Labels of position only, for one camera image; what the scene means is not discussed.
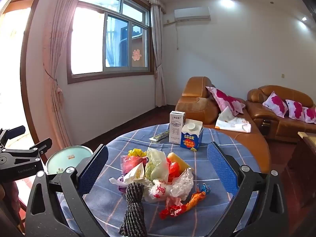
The blue plaid tablecloth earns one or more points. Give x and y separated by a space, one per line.
123 140

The white cloth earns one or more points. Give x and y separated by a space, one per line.
234 124

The sliding glass window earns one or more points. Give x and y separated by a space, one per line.
86 42

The red foam net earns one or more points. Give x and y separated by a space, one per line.
174 169

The white red-printed plastic bag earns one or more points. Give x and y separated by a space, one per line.
158 190

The purple wrapper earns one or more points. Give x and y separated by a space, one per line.
121 188

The wooden door frame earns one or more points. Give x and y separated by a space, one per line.
24 79

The large pink floral pillow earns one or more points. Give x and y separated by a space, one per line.
222 98

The dark wooden table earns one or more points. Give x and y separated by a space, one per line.
303 158

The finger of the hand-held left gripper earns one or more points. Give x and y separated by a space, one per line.
9 133
24 155

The blue candy wrapper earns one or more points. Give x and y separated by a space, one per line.
204 188

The orange wrapper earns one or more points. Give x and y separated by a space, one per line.
195 200

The long pink curtain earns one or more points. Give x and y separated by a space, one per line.
53 54

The tied beige curtain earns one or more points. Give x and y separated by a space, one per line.
158 54

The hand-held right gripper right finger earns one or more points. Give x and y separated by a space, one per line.
221 169

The red window sticker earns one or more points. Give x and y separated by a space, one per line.
135 55

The white milk carton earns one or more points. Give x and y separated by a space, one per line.
176 128

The orange leather chaise sofa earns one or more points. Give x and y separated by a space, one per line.
197 103

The white air conditioner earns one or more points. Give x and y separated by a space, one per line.
192 13

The yellow crumpled wrapper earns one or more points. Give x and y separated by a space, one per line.
135 152

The white green plastic bag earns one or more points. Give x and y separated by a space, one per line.
155 164

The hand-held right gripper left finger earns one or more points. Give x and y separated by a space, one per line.
95 169

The yellow sponge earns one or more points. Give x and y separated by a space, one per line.
177 160

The red plastic bag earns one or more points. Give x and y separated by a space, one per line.
129 164

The blue drink carton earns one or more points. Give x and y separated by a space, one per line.
191 138

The white paper wrapper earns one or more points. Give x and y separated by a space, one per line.
135 174

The red white wrapper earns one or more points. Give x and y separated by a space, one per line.
172 208

